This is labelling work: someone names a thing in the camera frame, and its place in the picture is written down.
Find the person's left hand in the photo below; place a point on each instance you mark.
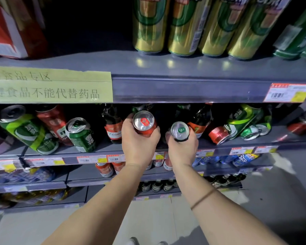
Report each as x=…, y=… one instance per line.
x=139, y=150

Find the person's left shoe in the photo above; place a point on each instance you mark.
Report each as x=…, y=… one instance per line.
x=133, y=241

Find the yellow paper sign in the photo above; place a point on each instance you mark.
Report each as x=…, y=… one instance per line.
x=51, y=85

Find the brown wrist band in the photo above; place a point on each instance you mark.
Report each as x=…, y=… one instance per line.
x=203, y=199

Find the tall green-white beer cans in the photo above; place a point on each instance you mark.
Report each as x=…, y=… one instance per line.
x=28, y=130
x=241, y=119

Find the person's left forearm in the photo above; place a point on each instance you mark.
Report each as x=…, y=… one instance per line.
x=97, y=214

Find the orange-bordered price tag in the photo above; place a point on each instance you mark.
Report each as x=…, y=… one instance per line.
x=288, y=93

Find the short green beer cans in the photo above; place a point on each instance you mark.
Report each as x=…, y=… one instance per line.
x=179, y=130
x=264, y=127
x=250, y=132
x=82, y=140

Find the person's right shoe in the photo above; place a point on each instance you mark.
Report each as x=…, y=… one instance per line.
x=162, y=243

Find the person's right forearm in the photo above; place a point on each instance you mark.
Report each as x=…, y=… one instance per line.
x=232, y=214

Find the person's right hand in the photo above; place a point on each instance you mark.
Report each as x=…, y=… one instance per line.
x=182, y=153

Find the grey store shelving unit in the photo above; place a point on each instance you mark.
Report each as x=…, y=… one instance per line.
x=193, y=66

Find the person's shoe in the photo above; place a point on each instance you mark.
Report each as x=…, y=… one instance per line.
x=162, y=243
x=133, y=241

